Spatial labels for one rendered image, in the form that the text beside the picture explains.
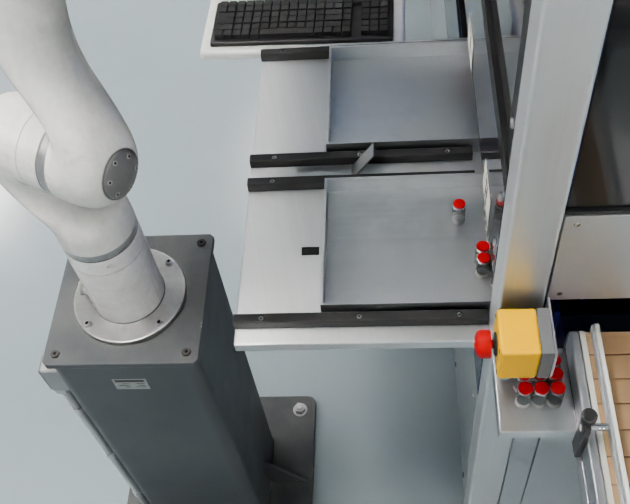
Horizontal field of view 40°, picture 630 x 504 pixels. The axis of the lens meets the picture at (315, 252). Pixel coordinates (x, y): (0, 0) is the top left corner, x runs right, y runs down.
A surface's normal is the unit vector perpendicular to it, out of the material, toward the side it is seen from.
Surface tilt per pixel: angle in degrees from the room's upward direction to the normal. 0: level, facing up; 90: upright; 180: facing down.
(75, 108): 64
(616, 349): 0
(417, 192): 0
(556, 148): 90
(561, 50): 90
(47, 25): 86
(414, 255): 0
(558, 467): 90
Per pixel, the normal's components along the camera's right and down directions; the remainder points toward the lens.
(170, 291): -0.09, -0.59
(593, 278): -0.04, 0.81
